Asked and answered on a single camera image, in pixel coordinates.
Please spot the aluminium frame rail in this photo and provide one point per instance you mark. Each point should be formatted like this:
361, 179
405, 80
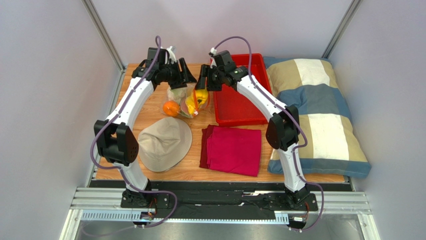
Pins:
103, 204

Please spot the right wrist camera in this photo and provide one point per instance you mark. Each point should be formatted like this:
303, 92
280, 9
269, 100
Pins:
212, 53

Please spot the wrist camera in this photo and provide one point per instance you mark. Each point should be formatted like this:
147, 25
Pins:
171, 57
212, 53

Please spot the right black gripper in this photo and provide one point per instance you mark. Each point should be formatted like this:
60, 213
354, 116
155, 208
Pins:
209, 79

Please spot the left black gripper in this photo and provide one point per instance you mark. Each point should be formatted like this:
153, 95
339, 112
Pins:
184, 77

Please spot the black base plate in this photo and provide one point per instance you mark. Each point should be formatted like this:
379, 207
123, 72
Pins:
217, 205

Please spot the clear zip top bag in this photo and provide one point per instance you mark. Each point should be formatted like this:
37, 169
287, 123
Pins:
183, 107

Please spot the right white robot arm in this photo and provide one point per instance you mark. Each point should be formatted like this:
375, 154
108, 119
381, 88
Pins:
283, 128

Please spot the white fake cauliflower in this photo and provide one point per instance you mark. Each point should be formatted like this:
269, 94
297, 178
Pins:
177, 95

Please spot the red plastic tray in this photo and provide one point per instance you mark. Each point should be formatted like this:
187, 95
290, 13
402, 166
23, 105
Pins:
233, 109

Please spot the magenta folded cloth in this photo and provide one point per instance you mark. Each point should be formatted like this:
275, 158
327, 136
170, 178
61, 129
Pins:
231, 150

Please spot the yellow fake pear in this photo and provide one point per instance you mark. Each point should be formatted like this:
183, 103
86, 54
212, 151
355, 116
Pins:
191, 106

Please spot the orange fake fruit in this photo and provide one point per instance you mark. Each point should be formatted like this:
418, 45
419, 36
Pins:
171, 108

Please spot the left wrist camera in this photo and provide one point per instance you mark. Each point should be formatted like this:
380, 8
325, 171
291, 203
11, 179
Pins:
171, 57

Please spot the yellow fake pepper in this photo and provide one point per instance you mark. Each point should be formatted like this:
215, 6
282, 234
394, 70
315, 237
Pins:
201, 96

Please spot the plaid pillow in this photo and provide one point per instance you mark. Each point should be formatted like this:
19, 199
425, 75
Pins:
324, 116

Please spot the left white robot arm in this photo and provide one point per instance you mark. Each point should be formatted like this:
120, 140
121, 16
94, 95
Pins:
114, 138

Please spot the beige bucket hat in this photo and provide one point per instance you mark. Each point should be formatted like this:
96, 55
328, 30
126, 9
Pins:
164, 144

